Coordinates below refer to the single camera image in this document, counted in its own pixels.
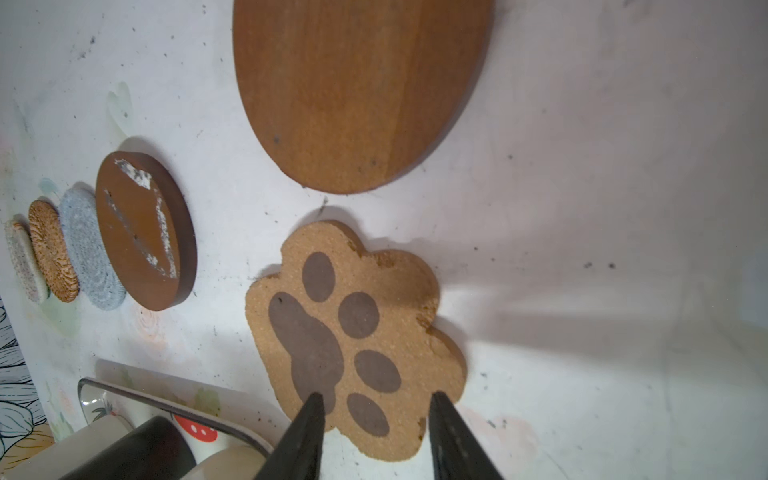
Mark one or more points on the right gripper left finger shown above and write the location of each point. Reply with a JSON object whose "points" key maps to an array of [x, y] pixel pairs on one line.
{"points": [[298, 455]]}

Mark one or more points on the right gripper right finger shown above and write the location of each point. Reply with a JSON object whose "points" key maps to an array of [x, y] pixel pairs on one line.
{"points": [[456, 454]]}

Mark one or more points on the cork paw print coaster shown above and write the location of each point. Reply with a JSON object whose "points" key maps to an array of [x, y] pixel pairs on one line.
{"points": [[357, 327]]}

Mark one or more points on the glossy brown wooden coaster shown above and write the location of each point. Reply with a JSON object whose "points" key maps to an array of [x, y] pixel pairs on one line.
{"points": [[146, 229]]}

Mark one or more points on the woven rattan coaster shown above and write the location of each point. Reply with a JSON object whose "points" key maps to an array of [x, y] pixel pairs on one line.
{"points": [[51, 251]]}

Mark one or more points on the grey crochet coaster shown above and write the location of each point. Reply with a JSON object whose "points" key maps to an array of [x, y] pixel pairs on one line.
{"points": [[96, 275]]}

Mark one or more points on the multicolour rope coaster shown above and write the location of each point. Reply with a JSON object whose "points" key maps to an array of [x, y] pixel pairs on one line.
{"points": [[24, 262]]}

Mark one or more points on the matte brown wooden coaster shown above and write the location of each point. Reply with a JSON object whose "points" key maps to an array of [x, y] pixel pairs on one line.
{"points": [[347, 96]]}

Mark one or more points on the white mug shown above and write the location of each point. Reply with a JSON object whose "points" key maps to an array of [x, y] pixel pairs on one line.
{"points": [[236, 463]]}

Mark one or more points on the white tray with strawberries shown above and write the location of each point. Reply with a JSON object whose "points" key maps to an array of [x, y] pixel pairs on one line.
{"points": [[203, 433]]}

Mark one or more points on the black mug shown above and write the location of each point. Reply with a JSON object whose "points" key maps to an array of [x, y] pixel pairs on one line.
{"points": [[154, 450]]}

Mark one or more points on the red interior mug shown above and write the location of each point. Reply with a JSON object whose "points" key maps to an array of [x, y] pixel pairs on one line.
{"points": [[72, 452]]}

